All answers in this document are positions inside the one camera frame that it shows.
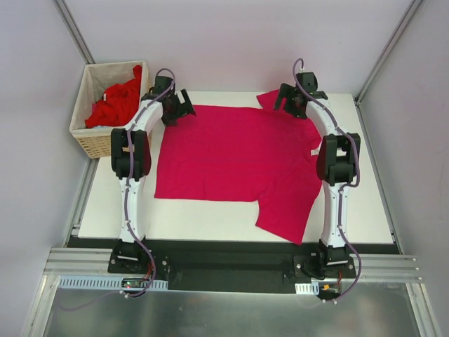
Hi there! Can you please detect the magenta t shirt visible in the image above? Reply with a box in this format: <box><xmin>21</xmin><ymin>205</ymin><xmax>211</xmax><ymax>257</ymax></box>
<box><xmin>155</xmin><ymin>91</ymin><xmax>321</xmax><ymax>244</ymax></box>

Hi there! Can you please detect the wicker laundry basket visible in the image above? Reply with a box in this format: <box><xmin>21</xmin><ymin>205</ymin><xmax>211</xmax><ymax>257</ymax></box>
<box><xmin>69</xmin><ymin>60</ymin><xmax>151</xmax><ymax>159</ymax></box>

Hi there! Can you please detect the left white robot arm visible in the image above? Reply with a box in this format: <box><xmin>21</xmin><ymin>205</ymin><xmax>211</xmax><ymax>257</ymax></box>
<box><xmin>109</xmin><ymin>72</ymin><xmax>196</xmax><ymax>273</ymax></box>

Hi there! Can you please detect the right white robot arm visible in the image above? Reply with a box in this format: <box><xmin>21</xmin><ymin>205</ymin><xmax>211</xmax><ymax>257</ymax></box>
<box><xmin>274</xmin><ymin>72</ymin><xmax>361</xmax><ymax>279</ymax></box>

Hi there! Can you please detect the red t shirt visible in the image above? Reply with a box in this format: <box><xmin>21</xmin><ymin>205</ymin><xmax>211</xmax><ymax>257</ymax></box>
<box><xmin>85</xmin><ymin>65</ymin><xmax>142</xmax><ymax>128</ymax></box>

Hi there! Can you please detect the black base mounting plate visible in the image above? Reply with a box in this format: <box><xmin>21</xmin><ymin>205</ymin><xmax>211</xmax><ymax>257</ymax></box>
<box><xmin>66</xmin><ymin>237</ymin><xmax>357</xmax><ymax>292</ymax></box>

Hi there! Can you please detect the left aluminium frame post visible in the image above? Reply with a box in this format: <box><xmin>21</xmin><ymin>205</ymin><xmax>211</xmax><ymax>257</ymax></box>
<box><xmin>53</xmin><ymin>0</ymin><xmax>95</xmax><ymax>65</ymax></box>

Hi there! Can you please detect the aluminium frame post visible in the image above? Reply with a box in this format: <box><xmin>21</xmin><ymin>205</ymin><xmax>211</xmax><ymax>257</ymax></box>
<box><xmin>354</xmin><ymin>0</ymin><xmax>425</xmax><ymax>107</ymax></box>
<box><xmin>53</xmin><ymin>0</ymin><xmax>95</xmax><ymax>65</ymax></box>

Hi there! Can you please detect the right aluminium frame post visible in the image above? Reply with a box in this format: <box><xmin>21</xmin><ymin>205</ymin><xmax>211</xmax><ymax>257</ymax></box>
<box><xmin>354</xmin><ymin>0</ymin><xmax>425</xmax><ymax>107</ymax></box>

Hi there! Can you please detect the right white cable duct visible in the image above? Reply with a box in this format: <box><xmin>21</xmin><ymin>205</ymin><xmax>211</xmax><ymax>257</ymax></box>
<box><xmin>295</xmin><ymin>282</ymin><xmax>320</xmax><ymax>296</ymax></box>

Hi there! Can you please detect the white cable duct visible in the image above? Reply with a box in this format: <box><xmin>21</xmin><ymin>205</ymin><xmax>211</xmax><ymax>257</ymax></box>
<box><xmin>295</xmin><ymin>282</ymin><xmax>320</xmax><ymax>296</ymax></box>
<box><xmin>58</xmin><ymin>276</ymin><xmax>168</xmax><ymax>291</ymax></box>

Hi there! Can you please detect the left white cable duct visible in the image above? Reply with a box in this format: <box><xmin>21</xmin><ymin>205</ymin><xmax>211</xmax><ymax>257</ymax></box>
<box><xmin>58</xmin><ymin>276</ymin><xmax>168</xmax><ymax>291</ymax></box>

